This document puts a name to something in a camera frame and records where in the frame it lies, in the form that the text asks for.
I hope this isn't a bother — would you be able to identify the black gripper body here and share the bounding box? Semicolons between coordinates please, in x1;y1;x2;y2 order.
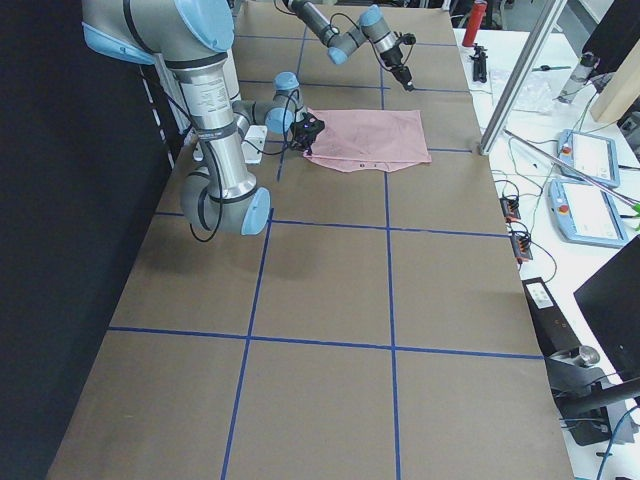
377;32;416;83
289;112;324;153

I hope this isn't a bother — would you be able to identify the pink Snoopy t-shirt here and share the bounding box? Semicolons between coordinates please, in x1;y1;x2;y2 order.
304;109;432;173

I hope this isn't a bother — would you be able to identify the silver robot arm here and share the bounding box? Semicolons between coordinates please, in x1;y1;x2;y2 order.
282;1;416;92
82;1;324;235

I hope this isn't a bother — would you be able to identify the black folded tripod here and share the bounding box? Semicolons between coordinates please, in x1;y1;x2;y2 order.
470;43;488;83

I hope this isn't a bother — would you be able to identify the red bottle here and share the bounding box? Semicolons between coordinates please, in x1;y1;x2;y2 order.
462;0;488;48

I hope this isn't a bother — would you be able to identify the clear plastic bag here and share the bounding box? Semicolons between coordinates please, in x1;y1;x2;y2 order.
489;69;555;115

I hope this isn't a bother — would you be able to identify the clear water bottle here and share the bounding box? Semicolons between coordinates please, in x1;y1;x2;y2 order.
557;51;600;104

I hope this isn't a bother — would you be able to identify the far blue teach pendant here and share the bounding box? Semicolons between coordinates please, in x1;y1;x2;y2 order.
558;129;620;188

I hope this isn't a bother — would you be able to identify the blue teach pendant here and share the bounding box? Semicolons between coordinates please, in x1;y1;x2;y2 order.
547;179;629;249
558;129;620;188

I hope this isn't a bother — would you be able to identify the near blue teach pendant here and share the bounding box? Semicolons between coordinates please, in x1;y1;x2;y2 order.
547;179;629;249

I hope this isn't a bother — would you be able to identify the metal rod green tip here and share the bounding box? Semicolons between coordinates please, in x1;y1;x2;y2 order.
504;129;639;218

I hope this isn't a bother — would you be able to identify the black box with label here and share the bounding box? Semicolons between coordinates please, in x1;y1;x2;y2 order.
521;276;609;401

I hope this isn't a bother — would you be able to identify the black monitor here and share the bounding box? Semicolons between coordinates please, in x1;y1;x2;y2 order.
574;238;639;380

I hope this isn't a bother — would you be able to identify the black metal stand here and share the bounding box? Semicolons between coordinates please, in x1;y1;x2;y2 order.
545;345;639;446

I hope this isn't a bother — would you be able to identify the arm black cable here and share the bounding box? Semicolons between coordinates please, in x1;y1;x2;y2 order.
187;89;301;244

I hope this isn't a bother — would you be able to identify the aluminium frame post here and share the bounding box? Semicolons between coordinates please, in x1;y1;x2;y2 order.
479;0;567;155

